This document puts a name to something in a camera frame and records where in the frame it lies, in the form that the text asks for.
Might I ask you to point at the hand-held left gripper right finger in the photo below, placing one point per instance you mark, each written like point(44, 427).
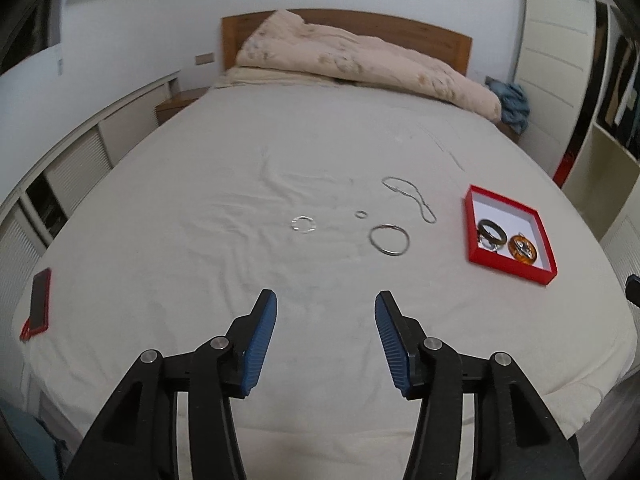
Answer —
point(395, 350)

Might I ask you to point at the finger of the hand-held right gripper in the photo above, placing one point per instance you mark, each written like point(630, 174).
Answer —
point(634, 290)

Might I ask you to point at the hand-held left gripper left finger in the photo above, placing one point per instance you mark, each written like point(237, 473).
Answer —
point(257, 345)

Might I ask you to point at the amber bangle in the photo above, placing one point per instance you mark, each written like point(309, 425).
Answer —
point(512, 251)

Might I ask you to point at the red cardboard box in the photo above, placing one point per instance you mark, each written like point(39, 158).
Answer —
point(505, 270)

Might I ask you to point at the dark brown bangle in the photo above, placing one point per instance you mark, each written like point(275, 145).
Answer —
point(484, 224)

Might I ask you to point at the white louvred panel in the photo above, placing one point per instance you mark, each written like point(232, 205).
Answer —
point(622, 245)

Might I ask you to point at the silver bangle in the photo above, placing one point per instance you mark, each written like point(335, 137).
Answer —
point(374, 241)

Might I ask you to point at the white open shelf unit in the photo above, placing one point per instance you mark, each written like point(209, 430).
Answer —
point(605, 160)

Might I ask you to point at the wooden nightstand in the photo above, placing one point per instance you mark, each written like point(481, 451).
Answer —
point(177, 105)
point(511, 132)

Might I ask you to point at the blue clothes pile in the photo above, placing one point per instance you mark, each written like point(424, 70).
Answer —
point(515, 105)

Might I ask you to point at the phone in red case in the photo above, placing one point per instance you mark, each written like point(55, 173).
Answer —
point(39, 305)

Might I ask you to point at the white wardrobe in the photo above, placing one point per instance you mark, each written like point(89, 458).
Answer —
point(550, 60)

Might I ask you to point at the blue grey cloth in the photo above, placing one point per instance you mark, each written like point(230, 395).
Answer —
point(30, 445)

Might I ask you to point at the white low louvred cabinet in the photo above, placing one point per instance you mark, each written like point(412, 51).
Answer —
point(75, 160)

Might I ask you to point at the beige pillow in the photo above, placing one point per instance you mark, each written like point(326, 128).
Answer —
point(260, 77)

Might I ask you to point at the beige floral quilt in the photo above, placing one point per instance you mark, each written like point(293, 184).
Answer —
point(350, 55)

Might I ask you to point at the wooden headboard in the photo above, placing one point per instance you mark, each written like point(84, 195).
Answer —
point(425, 35)

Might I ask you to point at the wall socket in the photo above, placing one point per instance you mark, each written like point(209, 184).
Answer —
point(204, 58)

